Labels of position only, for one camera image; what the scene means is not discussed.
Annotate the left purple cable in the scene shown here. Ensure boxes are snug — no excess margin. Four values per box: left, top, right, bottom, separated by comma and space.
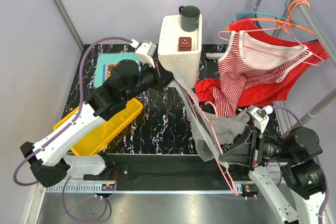
13, 36, 136, 221

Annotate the pink wire hanger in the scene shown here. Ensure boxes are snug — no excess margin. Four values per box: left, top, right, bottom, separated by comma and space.
186, 90, 238, 196
218, 15, 324, 67

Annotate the white foam box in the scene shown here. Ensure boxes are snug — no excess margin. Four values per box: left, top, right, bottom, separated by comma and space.
158, 15, 203, 89

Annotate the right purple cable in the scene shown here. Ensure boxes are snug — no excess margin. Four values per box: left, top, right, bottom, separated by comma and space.
265, 105, 330, 224

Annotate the pink wire hanger rear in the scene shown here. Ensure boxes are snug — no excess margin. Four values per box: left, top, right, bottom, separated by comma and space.
218, 15, 324, 67

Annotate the teal plastic hanger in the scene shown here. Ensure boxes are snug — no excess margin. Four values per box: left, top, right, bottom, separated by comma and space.
224, 0, 294, 23

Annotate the red white striped tank top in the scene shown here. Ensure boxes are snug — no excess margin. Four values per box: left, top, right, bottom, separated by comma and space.
213, 30, 312, 117

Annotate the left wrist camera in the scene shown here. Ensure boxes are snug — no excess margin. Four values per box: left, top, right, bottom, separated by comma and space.
135, 41, 157, 68

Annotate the dark green mug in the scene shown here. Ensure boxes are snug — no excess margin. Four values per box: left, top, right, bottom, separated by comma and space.
178, 6, 201, 32

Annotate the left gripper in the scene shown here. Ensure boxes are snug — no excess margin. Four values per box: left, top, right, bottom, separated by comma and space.
123, 57, 176, 102

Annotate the orange plastic hanger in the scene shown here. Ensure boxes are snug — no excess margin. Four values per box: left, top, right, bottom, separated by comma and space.
250, 0, 315, 35

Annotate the teal tray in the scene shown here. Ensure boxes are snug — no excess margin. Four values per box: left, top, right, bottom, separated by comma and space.
93, 52, 139, 88

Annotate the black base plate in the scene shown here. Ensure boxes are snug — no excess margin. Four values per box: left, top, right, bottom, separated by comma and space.
83, 153, 253, 192

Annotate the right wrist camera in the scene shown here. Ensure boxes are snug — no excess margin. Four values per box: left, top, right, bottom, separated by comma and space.
247, 105, 273, 134

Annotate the pink wire hanger front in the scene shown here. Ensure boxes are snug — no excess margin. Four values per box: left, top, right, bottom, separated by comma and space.
186, 90, 238, 196

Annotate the purple cable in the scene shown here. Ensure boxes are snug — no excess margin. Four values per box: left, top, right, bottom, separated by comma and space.
265, 105, 330, 224
13, 36, 136, 221

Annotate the dog picture book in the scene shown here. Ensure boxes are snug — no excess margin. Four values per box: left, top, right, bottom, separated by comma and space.
103, 63, 118, 81

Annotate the yellow plastic basket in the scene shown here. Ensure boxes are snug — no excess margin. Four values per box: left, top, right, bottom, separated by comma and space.
53, 97, 144, 156

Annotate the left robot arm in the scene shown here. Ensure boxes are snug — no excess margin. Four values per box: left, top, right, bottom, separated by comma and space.
20, 60, 173, 187

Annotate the crumpled red cloth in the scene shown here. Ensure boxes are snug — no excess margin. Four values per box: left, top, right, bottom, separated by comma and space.
194, 78, 221, 103

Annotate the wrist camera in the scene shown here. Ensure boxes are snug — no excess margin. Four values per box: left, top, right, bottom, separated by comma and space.
135, 41, 157, 68
247, 105, 273, 134

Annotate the metal clothes rack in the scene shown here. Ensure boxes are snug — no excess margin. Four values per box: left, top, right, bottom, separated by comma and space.
253, 0, 335, 135

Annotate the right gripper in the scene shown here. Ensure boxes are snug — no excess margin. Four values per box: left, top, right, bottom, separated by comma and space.
219, 124, 297, 166

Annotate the brown square box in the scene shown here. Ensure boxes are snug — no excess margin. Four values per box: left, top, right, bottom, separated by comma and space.
178, 37, 192, 51

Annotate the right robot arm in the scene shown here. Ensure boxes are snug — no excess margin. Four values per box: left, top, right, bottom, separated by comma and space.
220, 127, 327, 223

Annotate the grey tank top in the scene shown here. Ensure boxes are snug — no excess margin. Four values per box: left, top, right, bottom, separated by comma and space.
169, 70, 250, 162

